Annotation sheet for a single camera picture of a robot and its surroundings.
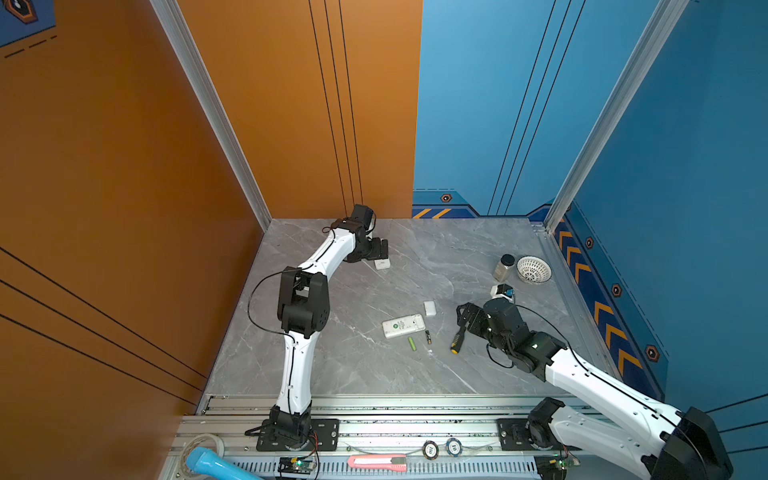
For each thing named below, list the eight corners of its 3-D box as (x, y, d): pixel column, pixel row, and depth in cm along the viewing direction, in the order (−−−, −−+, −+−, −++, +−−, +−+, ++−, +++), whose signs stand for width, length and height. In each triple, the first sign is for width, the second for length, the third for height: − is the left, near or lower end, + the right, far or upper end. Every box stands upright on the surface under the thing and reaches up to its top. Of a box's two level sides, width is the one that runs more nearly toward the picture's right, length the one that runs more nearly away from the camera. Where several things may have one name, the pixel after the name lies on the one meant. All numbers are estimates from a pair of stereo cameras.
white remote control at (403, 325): (384, 338, 92) (384, 335, 90) (381, 324, 95) (381, 321, 93) (425, 330, 94) (426, 327, 92) (421, 316, 97) (422, 313, 95)
